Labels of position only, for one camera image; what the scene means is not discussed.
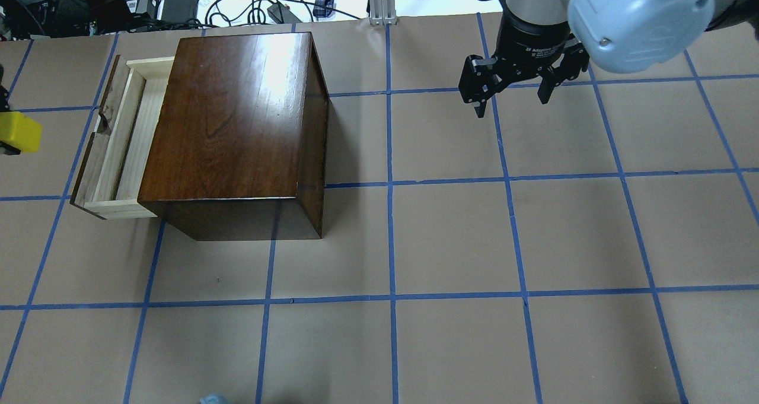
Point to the aluminium frame post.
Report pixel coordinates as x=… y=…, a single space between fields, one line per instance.
x=382 y=12

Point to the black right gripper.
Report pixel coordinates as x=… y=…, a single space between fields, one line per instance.
x=529 y=44

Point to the dark wooden drawer cabinet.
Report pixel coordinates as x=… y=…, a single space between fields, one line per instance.
x=239 y=150

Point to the small blue device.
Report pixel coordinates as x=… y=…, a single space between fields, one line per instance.
x=322 y=9

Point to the yellow block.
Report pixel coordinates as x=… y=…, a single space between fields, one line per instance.
x=20 y=134

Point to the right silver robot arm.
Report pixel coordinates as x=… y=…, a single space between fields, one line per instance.
x=625 y=36

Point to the light wooden drawer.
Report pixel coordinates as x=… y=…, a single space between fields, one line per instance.
x=111 y=172

